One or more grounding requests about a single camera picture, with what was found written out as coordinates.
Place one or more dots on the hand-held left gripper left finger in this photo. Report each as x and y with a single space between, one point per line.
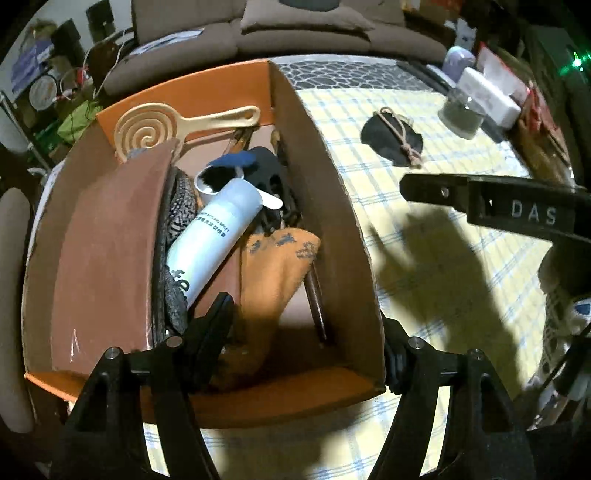
210 323

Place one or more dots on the grey patterned fabric item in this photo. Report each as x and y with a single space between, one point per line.
178 212

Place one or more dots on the green plastic bag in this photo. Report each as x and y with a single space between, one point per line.
78 121

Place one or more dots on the white tissue box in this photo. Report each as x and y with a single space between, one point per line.
489 97

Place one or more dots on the black plastic clip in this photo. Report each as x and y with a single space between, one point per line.
272 175

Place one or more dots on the red packet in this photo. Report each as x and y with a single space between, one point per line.
505 69

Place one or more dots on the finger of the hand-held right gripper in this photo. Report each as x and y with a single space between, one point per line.
434 190

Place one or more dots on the pale purple container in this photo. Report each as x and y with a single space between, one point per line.
459 60

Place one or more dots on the beige padded cushion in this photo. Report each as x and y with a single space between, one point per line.
16 314

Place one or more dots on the orange cardboard box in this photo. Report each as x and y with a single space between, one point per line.
337 258

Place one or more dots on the white paper sheet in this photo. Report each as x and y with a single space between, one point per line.
161 41

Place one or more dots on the cream spiral skimmer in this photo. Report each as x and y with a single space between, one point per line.
147 131

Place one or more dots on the light blue spray can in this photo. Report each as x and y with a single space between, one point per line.
207 240

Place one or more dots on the brown sofa cushion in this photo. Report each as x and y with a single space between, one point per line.
304 18

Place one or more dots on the yellow plaid tablecloth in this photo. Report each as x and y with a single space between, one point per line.
438 152

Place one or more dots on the brown sofa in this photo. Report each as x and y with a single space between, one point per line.
258 46

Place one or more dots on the brown stick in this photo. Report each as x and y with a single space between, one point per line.
316 304

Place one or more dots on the grey patterned desktop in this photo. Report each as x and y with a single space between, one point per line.
346 74

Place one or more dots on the orange printed cloth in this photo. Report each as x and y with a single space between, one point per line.
272 272

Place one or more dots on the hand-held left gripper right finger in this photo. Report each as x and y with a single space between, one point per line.
395 364

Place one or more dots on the blue rounded item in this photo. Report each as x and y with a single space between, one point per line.
233 160

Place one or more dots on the round glass jar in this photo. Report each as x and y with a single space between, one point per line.
461 113

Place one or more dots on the purple cardboard box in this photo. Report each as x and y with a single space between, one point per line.
30 62

